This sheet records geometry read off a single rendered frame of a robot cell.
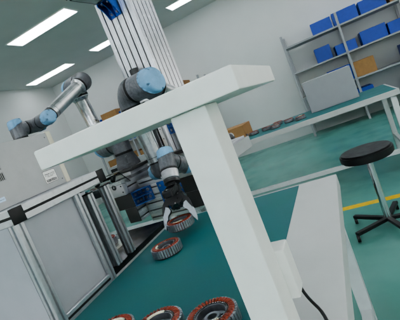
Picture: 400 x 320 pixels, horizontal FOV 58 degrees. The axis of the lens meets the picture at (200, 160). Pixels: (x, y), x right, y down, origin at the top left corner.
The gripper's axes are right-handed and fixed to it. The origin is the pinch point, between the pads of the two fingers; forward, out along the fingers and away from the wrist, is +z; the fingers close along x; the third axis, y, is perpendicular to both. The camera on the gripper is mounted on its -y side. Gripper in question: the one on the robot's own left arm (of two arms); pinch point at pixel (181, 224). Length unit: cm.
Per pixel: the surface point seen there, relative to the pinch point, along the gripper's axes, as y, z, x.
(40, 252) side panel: -48, 7, 28
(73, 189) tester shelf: -36.4, -13.5, 22.3
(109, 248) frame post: -18.0, 4.5, 22.8
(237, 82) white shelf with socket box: -95, 10, -40
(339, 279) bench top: -54, 36, -46
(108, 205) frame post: -15.3, -12.3, 21.6
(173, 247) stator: -17.1, 11.2, -0.5
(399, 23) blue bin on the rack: 442, -325, -328
